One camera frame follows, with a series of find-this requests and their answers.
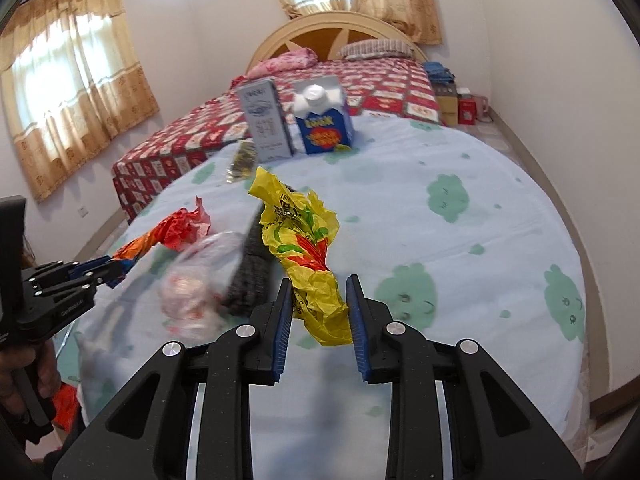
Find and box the red orange wrapper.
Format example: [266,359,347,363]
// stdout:
[112,196,212,262]

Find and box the yellow wrapper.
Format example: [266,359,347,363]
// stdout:
[248,167,352,347]

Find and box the person left hand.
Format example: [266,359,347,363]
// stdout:
[0,339,62,417]

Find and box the red plastic bag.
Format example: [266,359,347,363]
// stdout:
[52,382,79,434]

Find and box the dark small snack packet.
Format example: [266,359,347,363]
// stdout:
[227,139,257,183]

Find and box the left beige curtain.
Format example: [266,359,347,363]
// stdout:
[1,0,160,202]

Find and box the cloud print table cloth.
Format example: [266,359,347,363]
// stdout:
[52,112,587,480]

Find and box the tall white carton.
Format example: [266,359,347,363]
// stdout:
[235,78,294,162]

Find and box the blue gable top carton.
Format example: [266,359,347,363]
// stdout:
[293,75,355,155]

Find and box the pink pillow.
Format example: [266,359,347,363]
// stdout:
[245,48,318,80]

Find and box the cream wooden headboard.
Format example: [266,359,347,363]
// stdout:
[246,11,427,70]

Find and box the red box on floor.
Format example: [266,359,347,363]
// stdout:
[458,94,490,126]

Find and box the red checkered bed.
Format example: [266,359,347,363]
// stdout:
[112,58,442,220]

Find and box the striped pillow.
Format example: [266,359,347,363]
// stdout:
[338,38,414,61]

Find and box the blue folded clothes stack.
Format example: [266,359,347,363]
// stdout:
[423,62,456,84]

